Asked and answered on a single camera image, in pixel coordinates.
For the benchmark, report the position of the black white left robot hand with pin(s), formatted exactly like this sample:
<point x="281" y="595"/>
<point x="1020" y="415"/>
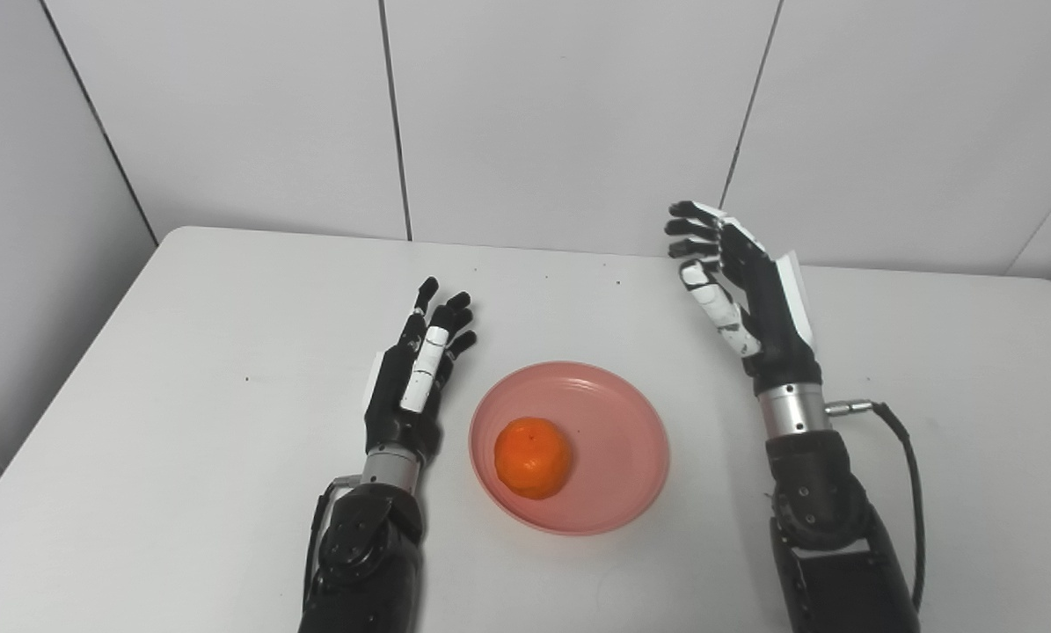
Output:
<point x="393" y="413"/>

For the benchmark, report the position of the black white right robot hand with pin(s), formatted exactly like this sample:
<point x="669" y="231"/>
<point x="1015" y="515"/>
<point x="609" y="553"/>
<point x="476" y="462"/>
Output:
<point x="767" y="308"/>

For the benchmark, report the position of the orange fruit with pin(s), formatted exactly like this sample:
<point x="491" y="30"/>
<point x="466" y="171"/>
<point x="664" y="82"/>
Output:
<point x="533" y="458"/>

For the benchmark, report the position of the pink round plate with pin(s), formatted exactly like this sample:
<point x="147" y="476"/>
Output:
<point x="613" y="440"/>

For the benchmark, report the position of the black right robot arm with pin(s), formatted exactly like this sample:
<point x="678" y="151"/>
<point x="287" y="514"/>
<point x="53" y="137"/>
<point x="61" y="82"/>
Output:
<point x="828" y="536"/>

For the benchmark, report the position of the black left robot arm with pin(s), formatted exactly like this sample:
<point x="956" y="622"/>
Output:
<point x="367" y="563"/>

